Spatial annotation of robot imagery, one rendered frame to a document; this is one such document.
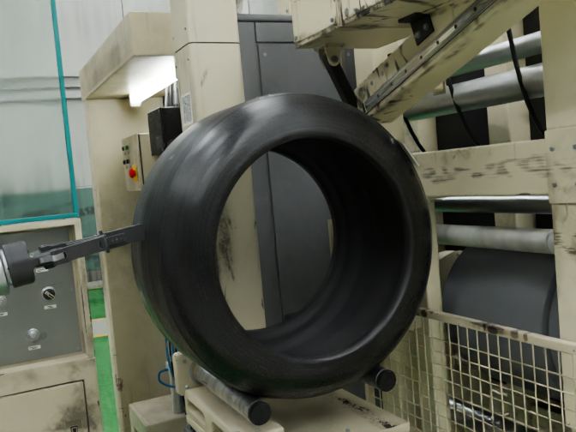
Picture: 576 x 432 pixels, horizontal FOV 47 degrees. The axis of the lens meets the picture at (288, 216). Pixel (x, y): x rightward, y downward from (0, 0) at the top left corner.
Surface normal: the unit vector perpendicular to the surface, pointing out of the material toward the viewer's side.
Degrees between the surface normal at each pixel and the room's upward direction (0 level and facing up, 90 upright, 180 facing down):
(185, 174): 65
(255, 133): 80
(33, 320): 90
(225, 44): 90
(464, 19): 90
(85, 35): 90
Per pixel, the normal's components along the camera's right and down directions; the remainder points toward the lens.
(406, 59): -0.90, 0.11
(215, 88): 0.44, 0.02
